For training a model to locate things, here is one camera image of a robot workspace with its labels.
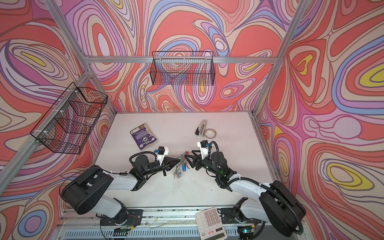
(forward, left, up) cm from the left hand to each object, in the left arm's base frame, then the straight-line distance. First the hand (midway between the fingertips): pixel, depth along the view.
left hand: (181, 161), depth 78 cm
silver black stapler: (+30, -12, -11) cm, 34 cm away
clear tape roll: (+29, -19, -14) cm, 37 cm away
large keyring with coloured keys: (+5, 0, -14) cm, 15 cm away
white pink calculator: (-27, -14, -11) cm, 33 cm away
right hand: (+3, -5, 0) cm, 6 cm away
